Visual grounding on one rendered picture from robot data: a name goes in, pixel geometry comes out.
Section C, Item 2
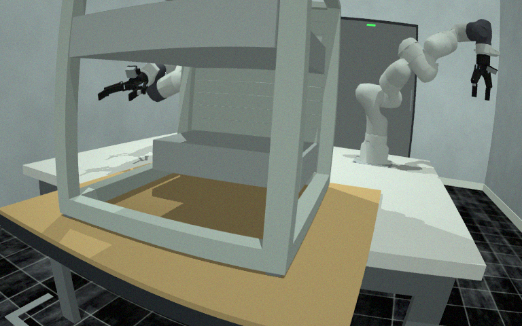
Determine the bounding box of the grey metal rack frame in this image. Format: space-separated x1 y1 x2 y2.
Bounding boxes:
54 0 341 277

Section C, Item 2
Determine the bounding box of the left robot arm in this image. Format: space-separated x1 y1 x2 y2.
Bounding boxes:
355 19 500 164

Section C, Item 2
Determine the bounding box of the tan wooden board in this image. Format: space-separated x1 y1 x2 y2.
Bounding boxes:
0 173 381 326

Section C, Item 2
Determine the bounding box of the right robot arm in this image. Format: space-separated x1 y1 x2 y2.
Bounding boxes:
125 63 181 102

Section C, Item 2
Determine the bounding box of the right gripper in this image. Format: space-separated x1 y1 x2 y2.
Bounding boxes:
98 72 148 101

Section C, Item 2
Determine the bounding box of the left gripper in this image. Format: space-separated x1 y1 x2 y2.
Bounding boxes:
471 54 492 101

